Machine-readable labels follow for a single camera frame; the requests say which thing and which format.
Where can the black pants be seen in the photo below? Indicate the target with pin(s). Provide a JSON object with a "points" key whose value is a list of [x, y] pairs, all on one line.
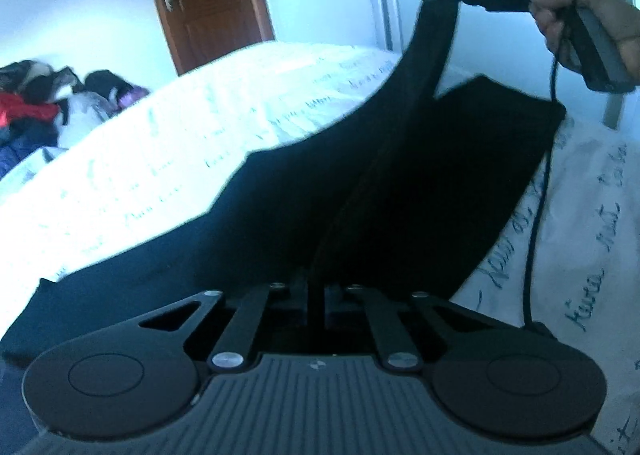
{"points": [[400, 185]]}

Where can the white script-printed blanket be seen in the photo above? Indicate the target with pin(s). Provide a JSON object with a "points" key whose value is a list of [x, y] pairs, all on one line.
{"points": [[150, 160]]}

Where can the pile of clothes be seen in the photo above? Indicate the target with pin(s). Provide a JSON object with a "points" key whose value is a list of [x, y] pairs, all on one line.
{"points": [[35, 105]]}

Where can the person's right hand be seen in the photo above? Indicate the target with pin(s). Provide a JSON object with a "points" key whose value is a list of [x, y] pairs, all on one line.
{"points": [[547, 10]]}

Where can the person's right forearm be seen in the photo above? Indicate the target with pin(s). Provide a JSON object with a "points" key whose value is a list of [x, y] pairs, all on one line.
{"points": [[615, 15]]}

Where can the purple bag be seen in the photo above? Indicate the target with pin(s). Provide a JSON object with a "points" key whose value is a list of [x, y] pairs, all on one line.
{"points": [[132, 96]]}

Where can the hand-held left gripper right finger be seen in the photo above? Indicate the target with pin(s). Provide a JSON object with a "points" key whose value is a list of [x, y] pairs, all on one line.
{"points": [[336, 297]]}

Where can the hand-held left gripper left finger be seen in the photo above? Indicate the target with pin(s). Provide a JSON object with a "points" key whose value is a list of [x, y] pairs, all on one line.
{"points": [[295, 297]]}

